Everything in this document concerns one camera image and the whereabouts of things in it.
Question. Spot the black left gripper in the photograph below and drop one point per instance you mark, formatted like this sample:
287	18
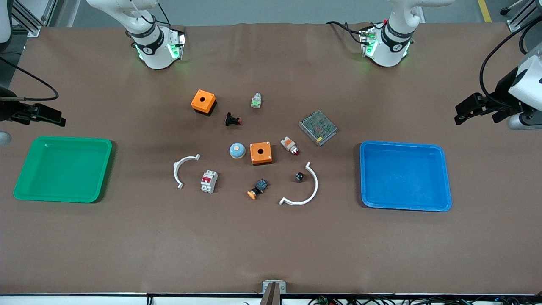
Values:
502	90

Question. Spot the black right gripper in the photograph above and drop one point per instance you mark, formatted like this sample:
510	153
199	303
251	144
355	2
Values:
7	111

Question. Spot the dark brown cylindrical capacitor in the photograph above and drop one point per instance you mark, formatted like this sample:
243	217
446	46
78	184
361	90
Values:
299	177

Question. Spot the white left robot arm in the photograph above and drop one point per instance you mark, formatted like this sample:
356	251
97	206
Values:
391	40

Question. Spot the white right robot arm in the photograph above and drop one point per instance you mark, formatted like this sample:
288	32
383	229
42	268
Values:
154	38

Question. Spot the white red circuit breaker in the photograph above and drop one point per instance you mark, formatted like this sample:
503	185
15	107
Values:
209	181

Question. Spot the green plastic tray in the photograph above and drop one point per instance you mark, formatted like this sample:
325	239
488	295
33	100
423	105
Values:
63	169

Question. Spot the blue plastic tray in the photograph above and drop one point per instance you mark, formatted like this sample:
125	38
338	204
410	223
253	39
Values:
404	178

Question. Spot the small white half-round clamp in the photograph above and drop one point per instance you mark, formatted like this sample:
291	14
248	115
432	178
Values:
177	168

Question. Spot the orange button box upper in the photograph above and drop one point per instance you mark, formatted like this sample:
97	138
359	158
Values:
203	101

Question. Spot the metal mesh power supply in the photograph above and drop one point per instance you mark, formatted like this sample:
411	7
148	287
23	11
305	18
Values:
317	128

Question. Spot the large white half-round clamp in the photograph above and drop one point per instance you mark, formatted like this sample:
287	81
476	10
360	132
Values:
314	186

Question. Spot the blue dome buzzer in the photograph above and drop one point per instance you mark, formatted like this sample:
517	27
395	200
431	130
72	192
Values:
237	151

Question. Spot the all-orange button box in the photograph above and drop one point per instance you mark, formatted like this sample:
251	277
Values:
260	153

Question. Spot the black blue electronic module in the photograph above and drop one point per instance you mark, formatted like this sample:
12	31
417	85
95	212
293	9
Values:
258	188

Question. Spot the aluminium frame profile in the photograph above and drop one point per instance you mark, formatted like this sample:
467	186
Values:
27	19
520	15

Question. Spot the black push button switch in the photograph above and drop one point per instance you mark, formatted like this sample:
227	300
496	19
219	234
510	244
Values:
231	120

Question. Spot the green and white switch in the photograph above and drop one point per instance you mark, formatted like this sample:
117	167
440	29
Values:
255	101

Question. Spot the metal table edge bracket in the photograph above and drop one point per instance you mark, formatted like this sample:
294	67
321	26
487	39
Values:
274	286

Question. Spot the brown post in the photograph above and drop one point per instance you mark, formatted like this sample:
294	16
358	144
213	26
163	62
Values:
271	297

